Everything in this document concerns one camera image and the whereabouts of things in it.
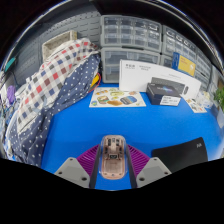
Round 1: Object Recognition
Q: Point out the large colourful sticker sheet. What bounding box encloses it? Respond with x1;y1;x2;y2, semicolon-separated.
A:
88;87;147;109

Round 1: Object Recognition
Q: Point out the dark small cardboard box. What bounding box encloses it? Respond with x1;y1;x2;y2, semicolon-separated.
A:
145;82;183;107

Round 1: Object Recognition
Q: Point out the white keyboard box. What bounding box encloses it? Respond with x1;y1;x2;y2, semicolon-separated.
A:
118;59;203;101

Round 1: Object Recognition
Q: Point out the red blue checkered cloth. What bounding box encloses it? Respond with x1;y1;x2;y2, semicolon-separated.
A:
14;38;101;134

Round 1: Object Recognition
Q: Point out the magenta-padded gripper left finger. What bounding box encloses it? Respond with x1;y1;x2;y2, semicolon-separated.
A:
54;143;102;190

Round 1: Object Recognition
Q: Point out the navy polka dot cloth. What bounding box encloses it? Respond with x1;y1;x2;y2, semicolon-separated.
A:
5;53;102;168

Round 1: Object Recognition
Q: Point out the green potted plant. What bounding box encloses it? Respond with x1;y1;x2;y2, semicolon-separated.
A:
213;86;224;113

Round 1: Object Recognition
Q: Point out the black mouse pad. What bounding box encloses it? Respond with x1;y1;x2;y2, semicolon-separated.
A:
151;136;209;174

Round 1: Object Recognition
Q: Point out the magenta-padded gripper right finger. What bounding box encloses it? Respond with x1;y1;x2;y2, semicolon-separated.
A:
125;144;172;190

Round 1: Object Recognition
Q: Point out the small colourful sticker sheet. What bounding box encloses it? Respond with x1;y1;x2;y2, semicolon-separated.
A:
184;97;208;114

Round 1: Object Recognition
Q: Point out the yellow plastic object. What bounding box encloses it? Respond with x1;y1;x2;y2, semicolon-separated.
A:
88;73;102;93

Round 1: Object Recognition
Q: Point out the teal plastic bin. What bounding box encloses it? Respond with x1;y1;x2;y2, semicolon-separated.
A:
3;57;17;73

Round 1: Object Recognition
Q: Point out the white woven basket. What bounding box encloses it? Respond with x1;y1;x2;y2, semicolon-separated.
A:
41;29;78;62

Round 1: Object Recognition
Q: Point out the yellow and blue box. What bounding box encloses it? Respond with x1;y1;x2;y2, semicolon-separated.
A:
172;52;197;78

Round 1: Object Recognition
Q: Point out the transparent rose gold computer mouse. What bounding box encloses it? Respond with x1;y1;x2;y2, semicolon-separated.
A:
99;134;129;181

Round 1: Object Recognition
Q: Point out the dark grey pegboard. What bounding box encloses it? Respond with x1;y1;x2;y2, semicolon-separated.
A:
13;9;103;88

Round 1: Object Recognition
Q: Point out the clear plastic package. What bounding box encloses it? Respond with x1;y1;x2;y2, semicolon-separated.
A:
196;90;214;109

